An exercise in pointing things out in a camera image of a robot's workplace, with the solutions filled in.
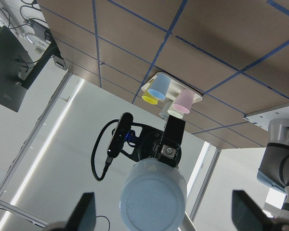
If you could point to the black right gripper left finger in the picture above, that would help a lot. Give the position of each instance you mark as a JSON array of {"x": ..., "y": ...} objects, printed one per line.
[{"x": 83, "y": 216}]

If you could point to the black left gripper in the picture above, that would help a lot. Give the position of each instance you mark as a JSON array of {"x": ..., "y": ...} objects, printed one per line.
[{"x": 165, "y": 146}]

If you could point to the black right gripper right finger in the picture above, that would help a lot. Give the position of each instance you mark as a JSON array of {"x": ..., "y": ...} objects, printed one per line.
[{"x": 247, "y": 216}]

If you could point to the light blue plastic cup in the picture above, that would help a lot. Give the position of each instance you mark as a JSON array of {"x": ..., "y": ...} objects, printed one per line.
[{"x": 153, "y": 197}]

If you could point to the cream white plastic cup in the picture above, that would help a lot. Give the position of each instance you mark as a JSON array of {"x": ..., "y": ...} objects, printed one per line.
[{"x": 176, "y": 114}]

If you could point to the grey plastic cup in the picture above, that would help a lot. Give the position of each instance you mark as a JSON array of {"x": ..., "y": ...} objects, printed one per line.
[{"x": 164, "y": 111}]

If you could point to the pink plastic cup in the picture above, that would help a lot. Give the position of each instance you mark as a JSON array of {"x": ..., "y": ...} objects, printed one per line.
[{"x": 183, "y": 102}]

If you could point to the yellow plastic cup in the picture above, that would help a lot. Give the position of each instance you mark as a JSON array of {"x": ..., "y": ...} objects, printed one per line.
[{"x": 149, "y": 98}]

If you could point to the cream plastic tray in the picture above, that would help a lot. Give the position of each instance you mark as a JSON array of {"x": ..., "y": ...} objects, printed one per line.
[{"x": 174, "y": 89}]

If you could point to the black monitor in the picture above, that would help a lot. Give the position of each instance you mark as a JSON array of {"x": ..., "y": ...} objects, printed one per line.
[{"x": 17, "y": 70}]

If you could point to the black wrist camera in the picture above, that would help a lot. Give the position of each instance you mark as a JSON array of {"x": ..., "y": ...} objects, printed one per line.
[{"x": 118, "y": 138}]

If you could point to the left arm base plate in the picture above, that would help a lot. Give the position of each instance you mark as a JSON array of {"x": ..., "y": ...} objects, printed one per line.
[{"x": 263, "y": 117}]

